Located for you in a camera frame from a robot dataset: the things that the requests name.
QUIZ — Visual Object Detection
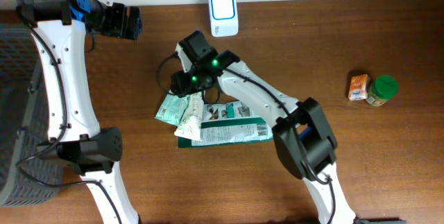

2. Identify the light green wipes packet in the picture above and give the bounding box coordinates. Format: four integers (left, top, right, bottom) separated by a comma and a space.
155, 94, 189, 126

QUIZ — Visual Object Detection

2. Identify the orange tissue pack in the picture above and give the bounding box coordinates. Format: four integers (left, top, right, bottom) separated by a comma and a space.
348, 74, 370, 101

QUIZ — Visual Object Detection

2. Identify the green lid jar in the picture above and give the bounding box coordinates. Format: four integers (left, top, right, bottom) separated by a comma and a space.
366, 75, 399, 106

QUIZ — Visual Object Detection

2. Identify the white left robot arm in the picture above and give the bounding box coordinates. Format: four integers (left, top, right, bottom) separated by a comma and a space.
16, 0, 142, 223

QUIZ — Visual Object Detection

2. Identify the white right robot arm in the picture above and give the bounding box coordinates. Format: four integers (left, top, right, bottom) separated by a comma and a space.
171, 31, 357, 224

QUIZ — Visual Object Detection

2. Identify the white barcode scanner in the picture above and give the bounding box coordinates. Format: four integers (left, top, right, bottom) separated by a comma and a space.
208, 0, 239, 37

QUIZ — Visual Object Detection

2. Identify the white tube with gold cap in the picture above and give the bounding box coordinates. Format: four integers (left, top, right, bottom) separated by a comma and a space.
174, 92, 204, 141

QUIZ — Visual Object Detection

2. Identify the green white flat package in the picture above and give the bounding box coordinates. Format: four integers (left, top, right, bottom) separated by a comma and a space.
178, 101, 273, 148

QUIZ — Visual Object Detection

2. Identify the grey plastic basket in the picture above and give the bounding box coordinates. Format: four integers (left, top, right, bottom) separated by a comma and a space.
1, 24, 63, 207

